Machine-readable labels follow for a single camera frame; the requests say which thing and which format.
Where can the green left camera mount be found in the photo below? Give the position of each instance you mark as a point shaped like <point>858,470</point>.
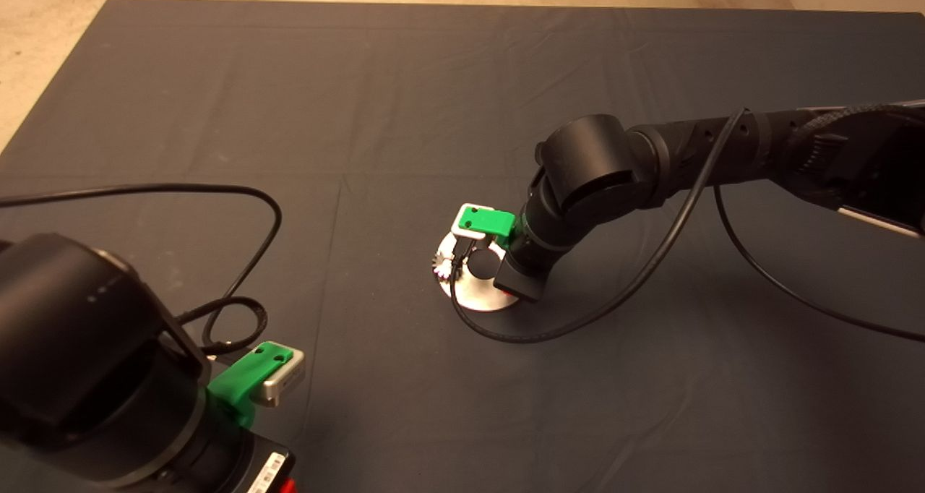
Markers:
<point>238,379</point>

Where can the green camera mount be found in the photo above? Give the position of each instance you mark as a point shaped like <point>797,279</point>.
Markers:
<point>238,379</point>
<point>490,222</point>

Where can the green right camera mount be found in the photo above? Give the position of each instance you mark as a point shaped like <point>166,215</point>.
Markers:
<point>490,222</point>

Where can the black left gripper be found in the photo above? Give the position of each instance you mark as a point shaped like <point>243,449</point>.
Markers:
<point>261,471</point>

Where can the dark grey table cloth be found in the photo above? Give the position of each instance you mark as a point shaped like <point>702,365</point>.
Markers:
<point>289,81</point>

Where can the round metal carrier plate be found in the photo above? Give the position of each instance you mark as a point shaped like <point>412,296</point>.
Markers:
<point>473,296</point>

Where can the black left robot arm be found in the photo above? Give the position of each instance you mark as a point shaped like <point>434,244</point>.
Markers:
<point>72,334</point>

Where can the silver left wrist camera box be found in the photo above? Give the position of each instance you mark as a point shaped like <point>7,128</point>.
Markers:
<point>286,376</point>

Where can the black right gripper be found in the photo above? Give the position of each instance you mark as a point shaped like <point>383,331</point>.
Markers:
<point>522,277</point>

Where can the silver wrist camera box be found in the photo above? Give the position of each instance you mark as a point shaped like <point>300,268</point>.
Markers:
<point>460,227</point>
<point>286,376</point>

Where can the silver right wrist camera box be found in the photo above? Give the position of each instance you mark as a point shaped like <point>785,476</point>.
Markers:
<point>460,227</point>

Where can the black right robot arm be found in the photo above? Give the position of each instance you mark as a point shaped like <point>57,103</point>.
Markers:
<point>592,160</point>

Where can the small steel planetary gear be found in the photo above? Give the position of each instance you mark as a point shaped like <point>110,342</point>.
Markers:
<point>441,264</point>

